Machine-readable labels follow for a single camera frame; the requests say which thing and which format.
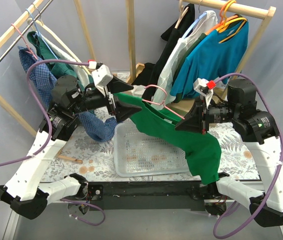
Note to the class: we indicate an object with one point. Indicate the right wooden clothes rack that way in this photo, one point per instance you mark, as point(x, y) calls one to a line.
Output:
point(265, 15)

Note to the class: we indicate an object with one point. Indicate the cream plastic hanger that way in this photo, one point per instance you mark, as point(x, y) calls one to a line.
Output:
point(68, 50)

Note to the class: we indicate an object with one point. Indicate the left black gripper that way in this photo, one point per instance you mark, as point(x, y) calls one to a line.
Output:
point(111, 103)

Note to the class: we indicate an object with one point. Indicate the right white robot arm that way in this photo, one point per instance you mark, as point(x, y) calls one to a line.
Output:
point(259, 133)

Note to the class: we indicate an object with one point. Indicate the wooden hanger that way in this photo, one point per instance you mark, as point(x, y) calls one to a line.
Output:
point(182, 12)

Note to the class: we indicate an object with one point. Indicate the pink hanger on left rack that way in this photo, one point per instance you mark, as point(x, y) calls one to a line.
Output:
point(29, 50)

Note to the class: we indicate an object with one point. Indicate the light blue hanger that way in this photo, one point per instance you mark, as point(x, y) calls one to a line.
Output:
point(192, 26)

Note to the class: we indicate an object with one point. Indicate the dark green ruffled garment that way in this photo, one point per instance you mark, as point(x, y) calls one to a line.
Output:
point(58, 69)

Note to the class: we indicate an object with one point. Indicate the wooden clothes rack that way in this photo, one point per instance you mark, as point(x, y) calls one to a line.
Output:
point(265, 15)
point(10, 32)

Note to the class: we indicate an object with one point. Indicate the white textured garment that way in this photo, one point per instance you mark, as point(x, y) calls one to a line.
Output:
point(82, 74)

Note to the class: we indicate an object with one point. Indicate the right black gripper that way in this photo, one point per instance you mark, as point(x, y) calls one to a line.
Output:
point(204, 117)

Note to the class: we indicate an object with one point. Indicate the dark green t shirt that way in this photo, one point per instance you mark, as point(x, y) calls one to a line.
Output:
point(179, 96)

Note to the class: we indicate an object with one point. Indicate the black t shirt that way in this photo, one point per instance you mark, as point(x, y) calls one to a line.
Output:
point(151, 72)

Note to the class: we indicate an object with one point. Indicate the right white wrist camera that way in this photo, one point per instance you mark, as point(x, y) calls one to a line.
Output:
point(205, 88)

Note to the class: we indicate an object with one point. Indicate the bright green t shirt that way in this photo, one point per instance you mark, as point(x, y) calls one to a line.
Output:
point(202, 151)

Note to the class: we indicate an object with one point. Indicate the blue checked shirt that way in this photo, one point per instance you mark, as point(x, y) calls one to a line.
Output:
point(62, 101)

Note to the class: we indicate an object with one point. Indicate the left wooden clothes rack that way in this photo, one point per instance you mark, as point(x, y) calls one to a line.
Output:
point(10, 32)

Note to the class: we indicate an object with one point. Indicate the white t shirt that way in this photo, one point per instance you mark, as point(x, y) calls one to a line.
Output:
point(189, 40)

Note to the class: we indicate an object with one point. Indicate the blue wire hanger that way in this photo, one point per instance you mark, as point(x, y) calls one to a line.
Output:
point(39, 33)

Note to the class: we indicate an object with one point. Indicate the orange hanger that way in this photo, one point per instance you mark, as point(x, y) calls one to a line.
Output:
point(222, 25)

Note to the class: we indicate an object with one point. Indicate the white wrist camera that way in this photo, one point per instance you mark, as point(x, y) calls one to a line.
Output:
point(205, 88)
point(102, 76)

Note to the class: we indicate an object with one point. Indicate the teal blue t shirt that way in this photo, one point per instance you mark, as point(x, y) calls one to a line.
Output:
point(217, 55)

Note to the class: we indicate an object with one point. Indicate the white plastic basket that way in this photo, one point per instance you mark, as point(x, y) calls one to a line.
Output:
point(137, 154)

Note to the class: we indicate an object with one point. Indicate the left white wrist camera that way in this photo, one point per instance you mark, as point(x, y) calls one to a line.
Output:
point(102, 76)

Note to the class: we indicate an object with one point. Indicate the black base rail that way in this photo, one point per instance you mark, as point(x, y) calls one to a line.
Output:
point(155, 195)

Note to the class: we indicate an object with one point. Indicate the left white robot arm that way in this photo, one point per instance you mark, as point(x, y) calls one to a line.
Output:
point(23, 192)

